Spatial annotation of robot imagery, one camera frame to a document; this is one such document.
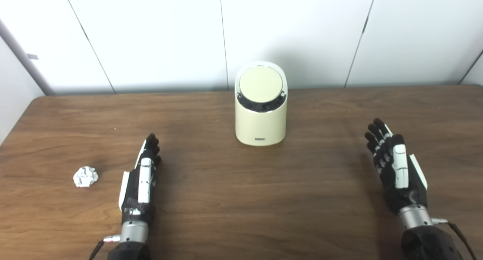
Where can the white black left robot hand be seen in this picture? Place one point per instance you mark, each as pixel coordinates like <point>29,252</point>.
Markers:
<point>145,184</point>

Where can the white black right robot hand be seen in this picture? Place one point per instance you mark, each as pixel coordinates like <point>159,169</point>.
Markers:
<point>400,169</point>

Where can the white paper ball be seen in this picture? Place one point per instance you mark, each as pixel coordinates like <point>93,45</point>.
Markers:
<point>86,177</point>

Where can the cream round bin lid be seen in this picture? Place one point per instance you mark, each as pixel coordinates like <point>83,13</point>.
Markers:
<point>260,83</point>

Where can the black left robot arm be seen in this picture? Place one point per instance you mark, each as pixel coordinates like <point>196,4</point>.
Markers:
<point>134,233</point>

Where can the cream plastic bin body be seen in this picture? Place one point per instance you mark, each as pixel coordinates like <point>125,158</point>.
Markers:
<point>260,126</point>

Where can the small grey wall tag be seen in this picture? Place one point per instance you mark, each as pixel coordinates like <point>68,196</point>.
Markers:
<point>33,56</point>

